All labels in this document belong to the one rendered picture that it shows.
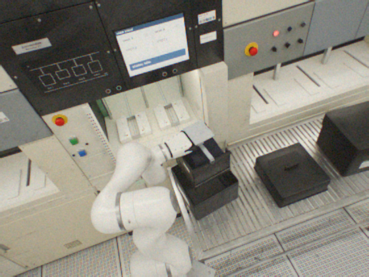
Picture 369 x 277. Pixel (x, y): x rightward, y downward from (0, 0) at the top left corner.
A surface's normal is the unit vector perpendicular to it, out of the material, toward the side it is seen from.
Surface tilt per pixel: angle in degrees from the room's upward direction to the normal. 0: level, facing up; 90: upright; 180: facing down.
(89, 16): 90
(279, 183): 0
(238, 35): 90
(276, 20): 90
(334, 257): 0
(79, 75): 90
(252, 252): 0
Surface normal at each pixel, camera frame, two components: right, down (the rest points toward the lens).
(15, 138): 0.31, 0.70
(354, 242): -0.13, -0.65
